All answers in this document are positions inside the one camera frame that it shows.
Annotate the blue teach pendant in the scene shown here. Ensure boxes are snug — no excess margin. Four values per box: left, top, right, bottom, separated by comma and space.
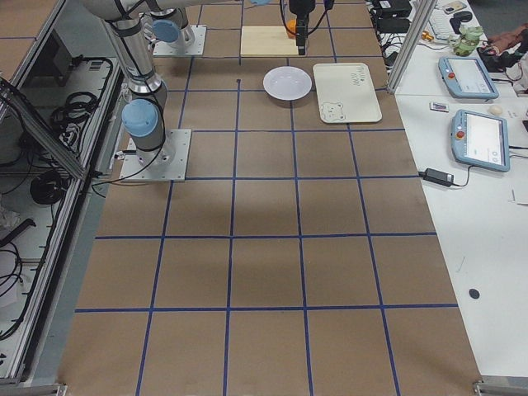
450, 110, 511, 172
438, 57, 499, 100

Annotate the gold metal cylinder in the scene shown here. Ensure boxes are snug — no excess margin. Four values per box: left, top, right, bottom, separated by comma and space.
421, 31, 435, 42

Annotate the black flat power brick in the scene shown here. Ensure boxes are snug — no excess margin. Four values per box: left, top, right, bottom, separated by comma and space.
375, 17, 410, 33

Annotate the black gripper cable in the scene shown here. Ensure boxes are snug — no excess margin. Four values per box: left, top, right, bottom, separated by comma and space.
278, 0, 331, 35

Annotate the orange fruit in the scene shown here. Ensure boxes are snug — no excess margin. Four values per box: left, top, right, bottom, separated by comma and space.
285, 19, 296, 39

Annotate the aluminium frame post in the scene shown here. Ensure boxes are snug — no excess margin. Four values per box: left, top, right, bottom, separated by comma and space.
386, 0, 437, 94

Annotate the black power adapter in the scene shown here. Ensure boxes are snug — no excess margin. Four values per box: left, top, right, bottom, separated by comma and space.
418, 168, 454, 187

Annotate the white keyboard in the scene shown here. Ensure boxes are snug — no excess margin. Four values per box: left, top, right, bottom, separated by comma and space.
428, 9, 454, 41

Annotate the small printed card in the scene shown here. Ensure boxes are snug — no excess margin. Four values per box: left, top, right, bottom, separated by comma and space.
429, 101, 450, 113

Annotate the black round cap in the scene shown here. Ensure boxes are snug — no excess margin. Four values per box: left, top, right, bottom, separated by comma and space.
469, 289, 480, 299

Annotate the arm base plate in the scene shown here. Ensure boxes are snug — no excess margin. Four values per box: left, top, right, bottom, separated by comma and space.
153, 21, 207, 58
120, 129, 191, 183

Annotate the upper blue teach pendant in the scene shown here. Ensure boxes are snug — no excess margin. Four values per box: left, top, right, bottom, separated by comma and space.
438, 57, 499, 100

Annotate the lower blue teach pendant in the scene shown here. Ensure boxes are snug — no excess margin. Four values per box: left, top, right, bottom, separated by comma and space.
450, 110, 511, 172

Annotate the white round plate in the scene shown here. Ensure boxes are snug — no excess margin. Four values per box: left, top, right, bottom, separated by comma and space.
263, 66, 312, 101

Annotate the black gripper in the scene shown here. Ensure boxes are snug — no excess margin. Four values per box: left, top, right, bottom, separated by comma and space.
288, 0, 315, 55

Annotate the cream bear tray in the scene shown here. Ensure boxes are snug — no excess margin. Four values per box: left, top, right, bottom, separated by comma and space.
313, 63, 382, 124

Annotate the wooden cutting board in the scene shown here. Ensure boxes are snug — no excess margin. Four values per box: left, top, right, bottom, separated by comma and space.
240, 26, 298, 57

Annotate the small white round object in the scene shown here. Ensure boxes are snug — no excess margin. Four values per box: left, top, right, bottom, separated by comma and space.
488, 105, 503, 116

